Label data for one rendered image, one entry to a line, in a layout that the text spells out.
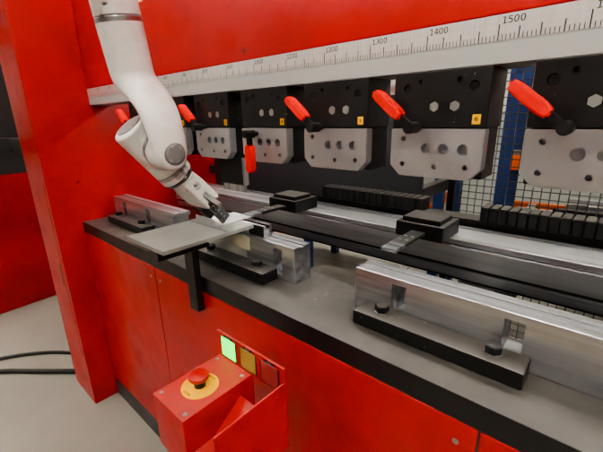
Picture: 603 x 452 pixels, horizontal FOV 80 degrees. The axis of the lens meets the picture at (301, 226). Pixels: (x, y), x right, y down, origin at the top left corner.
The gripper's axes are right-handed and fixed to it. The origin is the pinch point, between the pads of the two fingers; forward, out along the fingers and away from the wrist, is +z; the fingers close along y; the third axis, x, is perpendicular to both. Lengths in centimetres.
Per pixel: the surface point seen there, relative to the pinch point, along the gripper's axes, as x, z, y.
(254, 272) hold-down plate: 9.3, 7.8, -17.5
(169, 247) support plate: 16.4, -10.7, -9.2
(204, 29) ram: -31.8, -34.1, 1.2
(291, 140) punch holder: -15.6, -13.5, -26.3
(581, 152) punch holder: -16, -13, -78
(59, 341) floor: 76, 70, 155
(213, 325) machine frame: 24.9, 16.2, -6.6
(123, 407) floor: 74, 71, 71
